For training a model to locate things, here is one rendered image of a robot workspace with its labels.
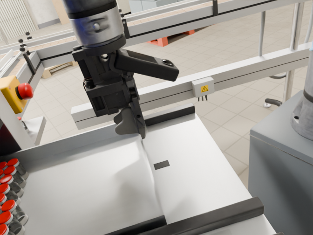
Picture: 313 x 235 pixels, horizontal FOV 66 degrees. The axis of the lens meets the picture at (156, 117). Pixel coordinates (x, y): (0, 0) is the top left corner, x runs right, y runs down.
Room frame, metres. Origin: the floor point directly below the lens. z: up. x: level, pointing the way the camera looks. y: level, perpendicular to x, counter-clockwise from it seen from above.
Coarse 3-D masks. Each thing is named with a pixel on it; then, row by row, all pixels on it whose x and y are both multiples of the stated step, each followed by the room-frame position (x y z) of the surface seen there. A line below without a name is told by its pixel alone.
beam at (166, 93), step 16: (288, 48) 1.39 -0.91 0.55; (304, 48) 1.34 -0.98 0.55; (240, 64) 1.33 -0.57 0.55; (256, 64) 1.31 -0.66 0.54; (272, 64) 1.32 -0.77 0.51; (288, 64) 1.33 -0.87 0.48; (304, 64) 1.33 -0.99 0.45; (176, 80) 1.32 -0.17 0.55; (192, 80) 1.27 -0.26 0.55; (224, 80) 1.29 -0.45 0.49; (240, 80) 1.30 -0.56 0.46; (144, 96) 1.25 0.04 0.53; (160, 96) 1.26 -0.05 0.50; (176, 96) 1.26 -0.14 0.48; (192, 96) 1.27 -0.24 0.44; (80, 112) 1.22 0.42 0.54; (80, 128) 1.21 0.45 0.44
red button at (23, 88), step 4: (20, 84) 0.56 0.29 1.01; (24, 84) 0.56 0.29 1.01; (28, 84) 0.57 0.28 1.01; (20, 88) 0.55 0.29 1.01; (24, 88) 0.55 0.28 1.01; (28, 88) 0.55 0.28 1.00; (32, 88) 0.57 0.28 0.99; (20, 92) 0.54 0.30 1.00; (24, 92) 0.54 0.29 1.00; (28, 92) 0.54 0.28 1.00; (32, 92) 0.56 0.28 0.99; (24, 96) 0.54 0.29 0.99; (28, 96) 0.54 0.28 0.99; (32, 96) 0.55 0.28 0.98
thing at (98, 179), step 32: (96, 128) 0.45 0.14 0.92; (0, 160) 0.43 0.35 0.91; (32, 160) 0.43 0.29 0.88; (64, 160) 0.41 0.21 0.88; (96, 160) 0.38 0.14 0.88; (128, 160) 0.36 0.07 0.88; (32, 192) 0.34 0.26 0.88; (64, 192) 0.32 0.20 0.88; (96, 192) 0.30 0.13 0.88; (128, 192) 0.28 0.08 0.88; (32, 224) 0.26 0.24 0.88; (64, 224) 0.25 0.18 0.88; (96, 224) 0.24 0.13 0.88; (128, 224) 0.20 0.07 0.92; (160, 224) 0.20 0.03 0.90
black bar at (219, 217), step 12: (240, 204) 0.20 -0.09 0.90; (252, 204) 0.20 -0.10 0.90; (192, 216) 0.20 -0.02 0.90; (204, 216) 0.20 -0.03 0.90; (216, 216) 0.19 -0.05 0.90; (228, 216) 0.19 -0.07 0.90; (240, 216) 0.19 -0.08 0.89; (252, 216) 0.19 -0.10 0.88; (156, 228) 0.20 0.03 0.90; (168, 228) 0.19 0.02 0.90; (180, 228) 0.19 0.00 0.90; (192, 228) 0.18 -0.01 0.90; (204, 228) 0.18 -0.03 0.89; (216, 228) 0.19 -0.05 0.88
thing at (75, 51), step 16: (80, 48) 0.40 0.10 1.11; (96, 48) 0.36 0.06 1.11; (112, 48) 0.37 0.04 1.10; (80, 64) 0.39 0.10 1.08; (96, 64) 0.39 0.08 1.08; (112, 64) 0.38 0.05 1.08; (96, 80) 0.38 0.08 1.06; (112, 80) 0.38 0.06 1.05; (128, 80) 0.37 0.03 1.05; (96, 96) 0.36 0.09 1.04; (112, 96) 0.37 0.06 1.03; (128, 96) 0.36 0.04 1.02; (96, 112) 0.36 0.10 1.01; (112, 112) 0.36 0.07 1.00
